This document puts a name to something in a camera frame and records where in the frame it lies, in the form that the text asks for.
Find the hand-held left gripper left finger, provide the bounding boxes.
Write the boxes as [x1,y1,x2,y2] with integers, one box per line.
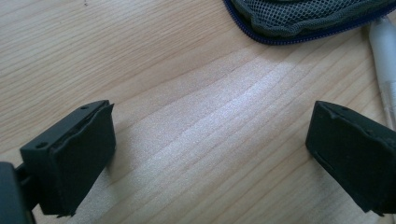
[20,99,117,218]

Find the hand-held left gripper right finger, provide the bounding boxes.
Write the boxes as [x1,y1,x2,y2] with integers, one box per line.
[304,100,396,217]

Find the silver white pen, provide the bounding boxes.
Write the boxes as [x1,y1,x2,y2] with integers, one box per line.
[368,16,396,133]

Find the dark grey pencil case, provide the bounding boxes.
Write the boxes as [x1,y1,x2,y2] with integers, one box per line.
[222,0,396,47]

